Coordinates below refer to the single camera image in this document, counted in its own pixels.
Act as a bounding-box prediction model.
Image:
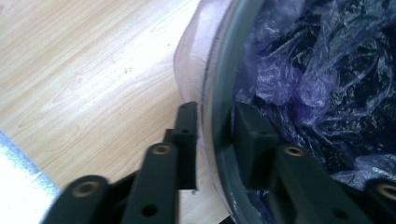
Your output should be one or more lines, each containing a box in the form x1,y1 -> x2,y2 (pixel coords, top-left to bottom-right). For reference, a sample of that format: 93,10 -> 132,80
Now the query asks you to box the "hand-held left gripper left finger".
163,101 -> 199,190

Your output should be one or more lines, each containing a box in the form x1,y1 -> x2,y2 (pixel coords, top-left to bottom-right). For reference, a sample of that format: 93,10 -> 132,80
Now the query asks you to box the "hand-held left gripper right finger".
233,102 -> 280,190

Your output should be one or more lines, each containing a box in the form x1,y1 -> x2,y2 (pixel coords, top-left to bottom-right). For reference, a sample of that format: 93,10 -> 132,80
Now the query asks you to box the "grey bin rim ring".
201,0 -> 270,224

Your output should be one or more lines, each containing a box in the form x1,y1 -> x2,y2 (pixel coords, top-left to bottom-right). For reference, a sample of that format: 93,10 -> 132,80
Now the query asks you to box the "translucent pink plastic bag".
172,0 -> 396,224

